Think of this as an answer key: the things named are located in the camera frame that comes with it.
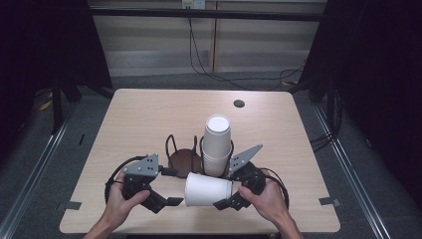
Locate black horizontal metal bar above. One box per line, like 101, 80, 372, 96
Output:
89, 7, 327, 23

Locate person's left hand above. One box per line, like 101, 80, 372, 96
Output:
105, 172, 151, 231

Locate white wall power outlet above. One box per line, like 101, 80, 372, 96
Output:
181, 0, 207, 10

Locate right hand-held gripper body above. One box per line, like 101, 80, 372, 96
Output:
228, 143, 267, 212

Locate black wall cable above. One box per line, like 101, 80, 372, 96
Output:
187, 16, 307, 92

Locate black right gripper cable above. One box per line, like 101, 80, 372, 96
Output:
263, 167, 291, 210

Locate black floor cable bundle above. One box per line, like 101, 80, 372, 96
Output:
310, 89, 342, 154

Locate metal floor rail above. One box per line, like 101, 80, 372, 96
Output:
0, 106, 79, 239
313, 103, 391, 239

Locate brown wooden cup holder rack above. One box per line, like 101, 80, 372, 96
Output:
164, 133, 236, 180

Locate white paper cup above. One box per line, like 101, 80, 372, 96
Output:
184, 171, 234, 208

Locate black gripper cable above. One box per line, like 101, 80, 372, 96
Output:
263, 167, 291, 210
104, 154, 149, 204

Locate grey tape piece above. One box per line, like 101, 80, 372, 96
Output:
317, 196, 342, 207
55, 200, 83, 212

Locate black metal stand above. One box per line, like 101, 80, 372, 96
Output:
50, 78, 65, 135

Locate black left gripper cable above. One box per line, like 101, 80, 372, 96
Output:
104, 154, 149, 204

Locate person's right hand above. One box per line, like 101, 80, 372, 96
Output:
237, 168, 290, 227

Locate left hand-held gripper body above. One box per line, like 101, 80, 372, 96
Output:
120, 152, 168, 214

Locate black curtain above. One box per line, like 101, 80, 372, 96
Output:
300, 0, 422, 203
0, 0, 113, 101

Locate wooden wall post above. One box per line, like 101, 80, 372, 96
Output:
212, 1, 223, 73

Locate stack of white cups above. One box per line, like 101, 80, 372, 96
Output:
201, 114, 233, 178

